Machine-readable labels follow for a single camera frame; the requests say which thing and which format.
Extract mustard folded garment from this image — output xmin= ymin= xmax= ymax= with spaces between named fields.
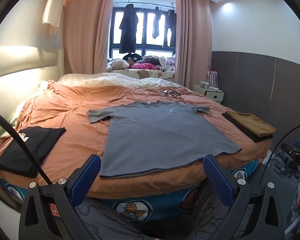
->
xmin=226 ymin=111 xmax=277 ymax=137

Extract tangle of black cables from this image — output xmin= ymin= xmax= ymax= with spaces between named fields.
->
xmin=159 ymin=87 xmax=190 ymax=99

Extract cream duvet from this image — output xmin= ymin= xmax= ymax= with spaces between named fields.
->
xmin=59 ymin=73 xmax=178 ymax=90

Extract pink plush toy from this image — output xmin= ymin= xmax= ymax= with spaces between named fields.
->
xmin=132 ymin=62 xmax=157 ymax=70

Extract black framed window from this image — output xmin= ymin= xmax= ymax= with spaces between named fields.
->
xmin=109 ymin=4 xmax=177 ymax=59

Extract grey patterned pants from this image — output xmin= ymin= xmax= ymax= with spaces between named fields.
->
xmin=74 ymin=187 xmax=240 ymax=240

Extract brown plush toy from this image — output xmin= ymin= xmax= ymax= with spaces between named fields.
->
xmin=135 ymin=57 xmax=160 ymax=65

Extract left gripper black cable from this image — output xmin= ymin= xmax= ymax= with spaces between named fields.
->
xmin=0 ymin=107 xmax=54 ymax=185

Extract pink curtain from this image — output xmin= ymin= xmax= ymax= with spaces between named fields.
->
xmin=175 ymin=0 xmax=213 ymax=90
xmin=62 ymin=0 xmax=117 ymax=75

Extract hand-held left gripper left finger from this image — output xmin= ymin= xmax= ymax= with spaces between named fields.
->
xmin=19 ymin=154 xmax=102 ymax=240

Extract bear print cushion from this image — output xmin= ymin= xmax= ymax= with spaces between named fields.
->
xmin=112 ymin=69 xmax=176 ymax=80

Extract small dark hanging garment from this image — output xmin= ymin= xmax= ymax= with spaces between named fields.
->
xmin=152 ymin=6 xmax=161 ymax=39

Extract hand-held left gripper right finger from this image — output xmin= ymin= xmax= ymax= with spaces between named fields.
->
xmin=202 ymin=154 xmax=287 ymax=240

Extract black plush toy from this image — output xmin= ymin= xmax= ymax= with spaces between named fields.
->
xmin=122 ymin=52 xmax=142 ymax=62

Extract white hanging garment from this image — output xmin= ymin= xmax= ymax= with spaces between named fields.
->
xmin=42 ymin=0 xmax=70 ymax=35

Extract cream padded headboard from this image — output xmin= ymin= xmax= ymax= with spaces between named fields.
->
xmin=0 ymin=45 xmax=65 ymax=140

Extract blue grey shaggy rug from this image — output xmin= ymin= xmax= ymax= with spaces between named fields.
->
xmin=264 ymin=150 xmax=300 ymax=230

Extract grey t-shirt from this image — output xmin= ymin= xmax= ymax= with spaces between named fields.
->
xmin=87 ymin=100 xmax=243 ymax=179

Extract orange blanket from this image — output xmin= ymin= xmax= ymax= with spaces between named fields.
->
xmin=0 ymin=80 xmax=272 ymax=200

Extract pale green nightstand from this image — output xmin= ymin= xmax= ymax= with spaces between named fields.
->
xmin=192 ymin=84 xmax=224 ymax=103

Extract black folded printed garment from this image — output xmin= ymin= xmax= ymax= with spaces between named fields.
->
xmin=0 ymin=127 xmax=67 ymax=178

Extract plain black folded garment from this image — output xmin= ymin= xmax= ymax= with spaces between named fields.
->
xmin=222 ymin=112 xmax=274 ymax=143

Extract metal clothes rail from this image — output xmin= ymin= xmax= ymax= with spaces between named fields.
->
xmin=114 ymin=1 xmax=177 ymax=6

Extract teal cartoon print bed sheet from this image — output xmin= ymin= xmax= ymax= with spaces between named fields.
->
xmin=0 ymin=152 xmax=265 ymax=223

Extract striped paper bag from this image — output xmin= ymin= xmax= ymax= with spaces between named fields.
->
xmin=206 ymin=66 xmax=219 ymax=88

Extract long dark hanging coat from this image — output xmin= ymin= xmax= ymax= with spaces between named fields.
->
xmin=119 ymin=4 xmax=137 ymax=54

